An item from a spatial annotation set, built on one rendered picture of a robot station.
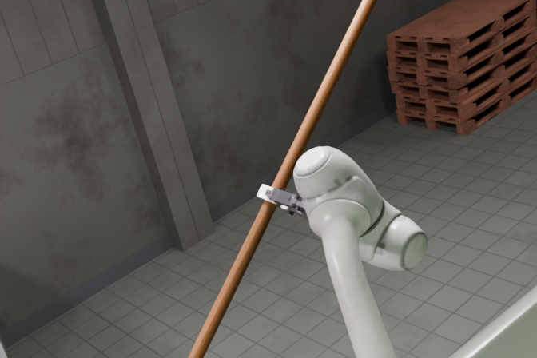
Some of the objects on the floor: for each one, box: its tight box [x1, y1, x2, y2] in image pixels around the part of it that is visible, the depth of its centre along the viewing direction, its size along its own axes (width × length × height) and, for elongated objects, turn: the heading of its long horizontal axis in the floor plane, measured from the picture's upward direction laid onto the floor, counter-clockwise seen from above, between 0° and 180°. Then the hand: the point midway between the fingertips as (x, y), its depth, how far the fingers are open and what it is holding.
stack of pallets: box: [386, 0, 537, 136], centre depth 678 cm, size 121×79×82 cm, turn 159°
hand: (275, 196), depth 168 cm, fingers closed on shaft, 3 cm apart
